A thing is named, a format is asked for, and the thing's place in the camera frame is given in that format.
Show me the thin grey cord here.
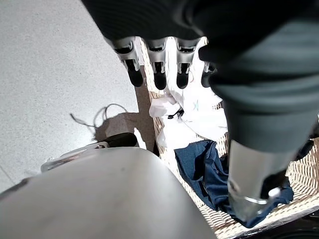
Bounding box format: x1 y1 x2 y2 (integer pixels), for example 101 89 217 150
69 103 128 130

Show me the small black strap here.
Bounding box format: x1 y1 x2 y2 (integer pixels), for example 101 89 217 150
167 109 185 120

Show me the white garment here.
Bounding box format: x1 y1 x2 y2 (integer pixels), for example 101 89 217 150
149 37 229 160

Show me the silver robot leg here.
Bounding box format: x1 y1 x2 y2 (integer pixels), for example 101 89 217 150
0 146 217 239

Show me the black garment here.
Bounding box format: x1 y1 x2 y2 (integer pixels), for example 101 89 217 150
296 139 315 160

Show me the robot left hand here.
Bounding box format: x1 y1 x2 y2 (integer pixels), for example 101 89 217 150
81 0 319 222

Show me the navy blue garment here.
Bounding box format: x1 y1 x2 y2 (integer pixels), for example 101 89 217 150
174 139 294 229

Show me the woven wicker laundry basket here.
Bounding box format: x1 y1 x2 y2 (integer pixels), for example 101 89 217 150
139 36 319 239

